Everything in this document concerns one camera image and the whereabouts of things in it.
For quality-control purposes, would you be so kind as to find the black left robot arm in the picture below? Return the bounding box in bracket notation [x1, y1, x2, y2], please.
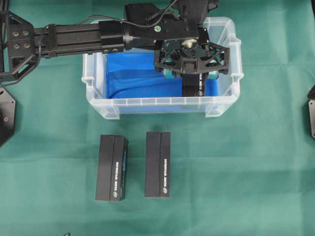
[0, 0, 230, 87]

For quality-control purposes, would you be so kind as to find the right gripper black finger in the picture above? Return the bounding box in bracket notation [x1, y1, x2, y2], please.
[307, 86, 315, 98]

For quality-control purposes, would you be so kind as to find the green table cloth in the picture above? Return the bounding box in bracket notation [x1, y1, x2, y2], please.
[0, 0, 315, 236]

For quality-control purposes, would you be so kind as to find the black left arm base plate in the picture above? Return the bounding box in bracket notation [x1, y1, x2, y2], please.
[0, 87, 16, 147]

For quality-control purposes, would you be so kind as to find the clear plastic storage case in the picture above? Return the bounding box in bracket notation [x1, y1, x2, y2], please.
[82, 17, 244, 119]

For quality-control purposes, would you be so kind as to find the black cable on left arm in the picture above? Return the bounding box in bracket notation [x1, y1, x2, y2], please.
[34, 0, 178, 59]

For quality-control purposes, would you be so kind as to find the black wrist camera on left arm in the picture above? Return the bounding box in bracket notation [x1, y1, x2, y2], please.
[171, 0, 220, 25]

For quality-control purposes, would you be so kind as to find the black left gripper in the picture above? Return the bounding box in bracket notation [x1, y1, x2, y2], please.
[154, 39, 230, 79]

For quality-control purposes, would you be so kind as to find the black box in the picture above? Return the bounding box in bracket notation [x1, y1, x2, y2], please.
[181, 73, 208, 97]
[95, 135, 128, 202]
[144, 132, 171, 198]

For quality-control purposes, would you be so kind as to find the blue plastic liner sheet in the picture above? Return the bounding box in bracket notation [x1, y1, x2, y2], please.
[105, 51, 220, 99]

